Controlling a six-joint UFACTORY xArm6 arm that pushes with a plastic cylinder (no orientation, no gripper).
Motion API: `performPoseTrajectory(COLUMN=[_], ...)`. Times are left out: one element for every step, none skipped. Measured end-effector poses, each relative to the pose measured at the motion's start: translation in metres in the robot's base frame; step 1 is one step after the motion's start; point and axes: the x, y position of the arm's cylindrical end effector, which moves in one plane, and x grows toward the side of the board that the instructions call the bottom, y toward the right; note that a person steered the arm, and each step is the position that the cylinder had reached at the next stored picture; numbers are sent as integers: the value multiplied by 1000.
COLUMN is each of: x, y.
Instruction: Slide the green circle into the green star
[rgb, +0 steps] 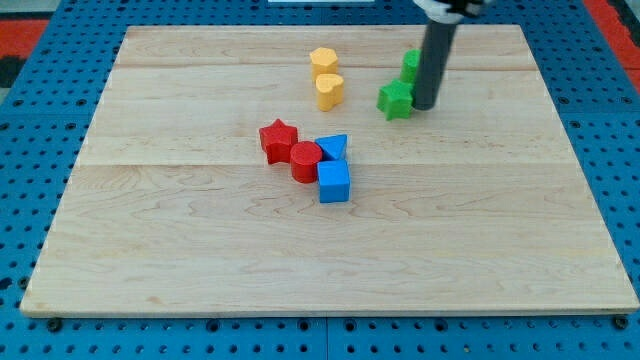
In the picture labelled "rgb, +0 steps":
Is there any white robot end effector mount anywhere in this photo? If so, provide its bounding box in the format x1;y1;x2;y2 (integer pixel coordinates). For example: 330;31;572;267
413;0;486;24

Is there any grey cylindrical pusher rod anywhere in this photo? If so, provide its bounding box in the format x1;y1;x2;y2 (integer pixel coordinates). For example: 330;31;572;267
413;20;457;111

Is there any green circle block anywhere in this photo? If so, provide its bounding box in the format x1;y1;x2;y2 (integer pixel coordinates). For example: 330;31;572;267
400;49;421;84

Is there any green star block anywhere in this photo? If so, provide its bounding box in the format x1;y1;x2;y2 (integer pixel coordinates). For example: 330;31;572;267
376;79;413;121

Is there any red circle block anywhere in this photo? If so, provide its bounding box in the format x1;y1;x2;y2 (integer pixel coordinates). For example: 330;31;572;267
290;141;323;183

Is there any red star block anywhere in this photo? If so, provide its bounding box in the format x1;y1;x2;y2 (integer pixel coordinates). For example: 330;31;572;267
258;119;298;164

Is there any yellow hexagon block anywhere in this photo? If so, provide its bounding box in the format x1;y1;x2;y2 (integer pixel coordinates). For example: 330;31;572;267
309;47;338;81

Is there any yellow heart block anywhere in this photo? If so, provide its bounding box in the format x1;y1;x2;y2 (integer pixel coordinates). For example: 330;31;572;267
315;74;344;111

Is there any blue triangle block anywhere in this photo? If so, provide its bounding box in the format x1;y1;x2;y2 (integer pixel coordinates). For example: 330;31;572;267
315;134;348;161

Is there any blue cube block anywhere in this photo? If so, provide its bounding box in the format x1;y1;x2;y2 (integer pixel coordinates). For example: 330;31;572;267
317;160;351;203

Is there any wooden board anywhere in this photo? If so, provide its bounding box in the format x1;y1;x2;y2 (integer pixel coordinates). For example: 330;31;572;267
20;25;639;318

